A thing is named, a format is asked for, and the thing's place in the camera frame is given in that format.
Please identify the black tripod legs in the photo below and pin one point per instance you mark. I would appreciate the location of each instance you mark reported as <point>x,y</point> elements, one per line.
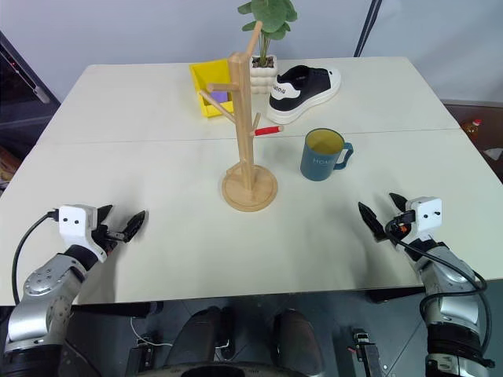
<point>367,31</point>

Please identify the yellow plastic box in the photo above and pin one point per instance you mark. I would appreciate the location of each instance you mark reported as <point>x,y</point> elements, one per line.
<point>210,72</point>

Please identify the red marker pen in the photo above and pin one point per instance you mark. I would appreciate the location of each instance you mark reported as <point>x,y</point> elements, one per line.
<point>269,131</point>

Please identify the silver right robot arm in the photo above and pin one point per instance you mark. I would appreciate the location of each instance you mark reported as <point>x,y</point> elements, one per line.
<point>452,302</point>

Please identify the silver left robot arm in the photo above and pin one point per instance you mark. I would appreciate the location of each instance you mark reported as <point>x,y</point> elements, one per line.
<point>43,282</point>

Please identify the green plant in white pot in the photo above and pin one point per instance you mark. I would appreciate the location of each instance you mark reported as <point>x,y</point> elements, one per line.
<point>264,78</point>

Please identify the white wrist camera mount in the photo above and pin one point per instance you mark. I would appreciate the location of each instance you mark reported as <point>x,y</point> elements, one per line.
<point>426,216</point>
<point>74,225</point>

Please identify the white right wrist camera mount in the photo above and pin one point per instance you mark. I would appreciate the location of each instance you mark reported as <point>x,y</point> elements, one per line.
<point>426,216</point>

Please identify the black and white sneaker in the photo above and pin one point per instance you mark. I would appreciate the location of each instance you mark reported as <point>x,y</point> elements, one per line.
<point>300,103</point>

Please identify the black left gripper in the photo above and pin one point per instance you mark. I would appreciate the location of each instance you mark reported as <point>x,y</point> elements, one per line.
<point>105,236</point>

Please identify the wooden mug tree stand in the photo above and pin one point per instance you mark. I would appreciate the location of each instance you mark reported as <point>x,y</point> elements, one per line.
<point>243,137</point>

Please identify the purple block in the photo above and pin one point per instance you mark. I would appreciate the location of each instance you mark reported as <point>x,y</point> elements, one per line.
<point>219,97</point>

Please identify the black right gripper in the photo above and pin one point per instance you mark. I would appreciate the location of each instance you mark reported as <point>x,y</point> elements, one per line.
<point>402,231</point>

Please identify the blue mug with yellow inside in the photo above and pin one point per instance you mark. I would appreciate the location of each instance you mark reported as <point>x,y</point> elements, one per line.
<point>317,165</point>

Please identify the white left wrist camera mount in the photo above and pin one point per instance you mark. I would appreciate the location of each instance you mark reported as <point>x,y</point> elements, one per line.
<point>74,225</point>

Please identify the dark rounded shape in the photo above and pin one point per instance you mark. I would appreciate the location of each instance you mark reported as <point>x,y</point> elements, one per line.
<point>296,341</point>
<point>200,337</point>

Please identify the dark cabinet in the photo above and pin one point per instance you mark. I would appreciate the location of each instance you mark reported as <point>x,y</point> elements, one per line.
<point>19,90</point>

